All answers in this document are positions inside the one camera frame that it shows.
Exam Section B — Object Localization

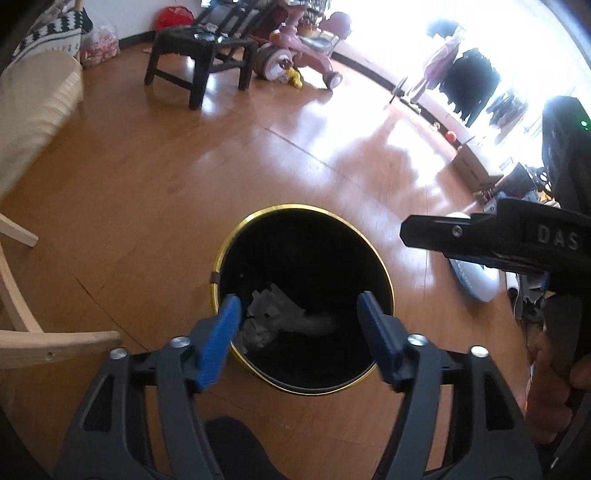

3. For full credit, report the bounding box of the pink children's tricycle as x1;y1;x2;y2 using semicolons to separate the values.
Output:
252;11;354;90

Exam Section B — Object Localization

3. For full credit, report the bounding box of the white ring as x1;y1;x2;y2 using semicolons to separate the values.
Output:
445;211;502;303

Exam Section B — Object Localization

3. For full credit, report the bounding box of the crumpled white paper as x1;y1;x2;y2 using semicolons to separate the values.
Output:
235;282;338;356

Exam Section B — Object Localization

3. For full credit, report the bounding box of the red bag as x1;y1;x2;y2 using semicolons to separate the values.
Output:
154;6;197;32

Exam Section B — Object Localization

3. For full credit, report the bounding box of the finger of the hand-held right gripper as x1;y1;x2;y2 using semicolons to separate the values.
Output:
400;213;502;269

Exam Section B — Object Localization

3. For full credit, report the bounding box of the cardboard box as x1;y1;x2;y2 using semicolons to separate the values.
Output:
455;141;504;192

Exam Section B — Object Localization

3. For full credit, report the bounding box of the black wooden stool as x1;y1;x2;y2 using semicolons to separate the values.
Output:
144;28;259;110

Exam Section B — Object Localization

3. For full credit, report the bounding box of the person's right hand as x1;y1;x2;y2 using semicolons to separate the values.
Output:
526;323;591;445

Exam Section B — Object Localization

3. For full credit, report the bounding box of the clear plastic bag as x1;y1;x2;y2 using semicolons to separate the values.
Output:
82;23;122;65

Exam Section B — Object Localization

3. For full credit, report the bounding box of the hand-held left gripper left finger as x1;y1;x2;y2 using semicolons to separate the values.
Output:
53;295;243;480

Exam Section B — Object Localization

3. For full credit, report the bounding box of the black white patterned blanket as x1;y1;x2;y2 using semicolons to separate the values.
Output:
7;7;95;70

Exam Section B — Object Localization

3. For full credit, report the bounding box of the black gold-rimmed trash bin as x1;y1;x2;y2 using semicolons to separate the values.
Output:
210;203;395;397

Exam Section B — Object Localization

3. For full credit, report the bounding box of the hanging dark garment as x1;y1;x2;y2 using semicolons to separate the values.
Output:
485;90;529;139

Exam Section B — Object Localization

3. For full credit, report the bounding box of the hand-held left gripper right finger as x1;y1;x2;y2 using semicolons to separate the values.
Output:
356;291;543;480

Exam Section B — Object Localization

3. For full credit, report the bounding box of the light wooden chair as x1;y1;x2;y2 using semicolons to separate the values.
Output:
0;212;122;370

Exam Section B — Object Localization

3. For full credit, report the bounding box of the hanging pink garment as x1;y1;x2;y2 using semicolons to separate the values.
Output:
409;34;462;104

